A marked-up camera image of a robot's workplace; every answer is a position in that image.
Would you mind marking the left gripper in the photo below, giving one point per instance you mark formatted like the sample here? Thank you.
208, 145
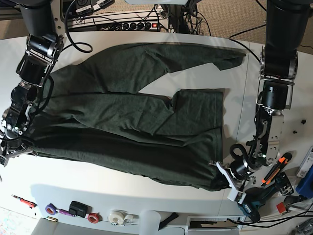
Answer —
224, 180

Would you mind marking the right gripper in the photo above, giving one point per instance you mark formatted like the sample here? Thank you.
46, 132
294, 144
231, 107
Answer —
11, 149

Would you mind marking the dark green t-shirt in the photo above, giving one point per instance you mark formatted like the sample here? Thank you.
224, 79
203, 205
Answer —
96, 114

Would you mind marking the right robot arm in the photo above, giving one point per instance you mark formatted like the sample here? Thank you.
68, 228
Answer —
43, 19

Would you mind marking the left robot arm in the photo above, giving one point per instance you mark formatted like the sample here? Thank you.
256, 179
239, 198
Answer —
285, 27

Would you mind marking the red black screwdriver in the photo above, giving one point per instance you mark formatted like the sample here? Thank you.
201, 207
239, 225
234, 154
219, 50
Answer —
29, 203

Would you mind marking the red square tag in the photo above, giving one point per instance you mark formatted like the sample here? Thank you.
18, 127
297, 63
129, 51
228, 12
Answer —
281, 207

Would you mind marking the purple tape roll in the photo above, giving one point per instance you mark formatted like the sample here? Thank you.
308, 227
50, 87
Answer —
51, 209

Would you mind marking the orange black utility knife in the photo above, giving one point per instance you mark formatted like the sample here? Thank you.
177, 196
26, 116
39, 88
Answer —
280, 164

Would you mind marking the white paper roll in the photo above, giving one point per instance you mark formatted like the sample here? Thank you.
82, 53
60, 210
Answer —
149, 222

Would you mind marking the blue box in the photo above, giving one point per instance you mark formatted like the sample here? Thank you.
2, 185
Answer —
305, 186

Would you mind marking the red tape roll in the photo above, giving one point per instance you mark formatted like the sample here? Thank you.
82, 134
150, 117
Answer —
93, 218

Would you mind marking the clear tape dispenser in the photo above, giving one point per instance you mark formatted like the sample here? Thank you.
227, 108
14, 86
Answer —
121, 218

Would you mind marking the black power strip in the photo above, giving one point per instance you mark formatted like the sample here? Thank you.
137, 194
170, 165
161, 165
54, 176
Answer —
116, 26

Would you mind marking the teal black cordless drill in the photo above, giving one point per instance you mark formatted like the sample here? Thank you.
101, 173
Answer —
257, 197

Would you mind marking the black action camera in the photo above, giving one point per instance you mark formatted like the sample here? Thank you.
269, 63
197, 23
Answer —
78, 209

